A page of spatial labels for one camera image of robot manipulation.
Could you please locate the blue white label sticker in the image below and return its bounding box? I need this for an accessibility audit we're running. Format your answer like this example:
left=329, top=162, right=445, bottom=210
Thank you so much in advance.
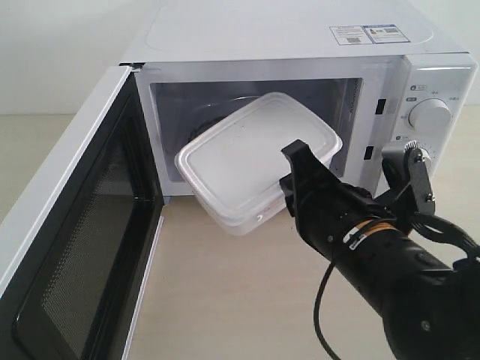
left=330, top=24, right=410, bottom=46

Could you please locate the white plastic lidded container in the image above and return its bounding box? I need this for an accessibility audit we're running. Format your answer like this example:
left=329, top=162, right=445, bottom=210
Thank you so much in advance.
left=175, top=92, right=343, bottom=236

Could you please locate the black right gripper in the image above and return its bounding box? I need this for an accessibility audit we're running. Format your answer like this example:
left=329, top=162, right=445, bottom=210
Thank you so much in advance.
left=279, top=139, right=394, bottom=259

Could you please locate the white microwave oven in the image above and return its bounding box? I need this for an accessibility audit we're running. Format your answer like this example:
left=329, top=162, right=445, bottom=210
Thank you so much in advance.
left=121, top=1, right=479, bottom=197

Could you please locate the white microwave door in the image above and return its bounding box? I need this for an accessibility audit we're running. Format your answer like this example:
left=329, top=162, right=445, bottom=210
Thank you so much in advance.
left=1, top=65, right=164, bottom=359

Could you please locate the black camera cable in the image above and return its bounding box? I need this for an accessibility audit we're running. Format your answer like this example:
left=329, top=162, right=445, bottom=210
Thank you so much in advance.
left=313, top=213, right=480, bottom=360

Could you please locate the white upper control knob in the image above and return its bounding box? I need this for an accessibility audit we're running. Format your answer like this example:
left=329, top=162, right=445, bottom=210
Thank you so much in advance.
left=408, top=98, right=452, bottom=134

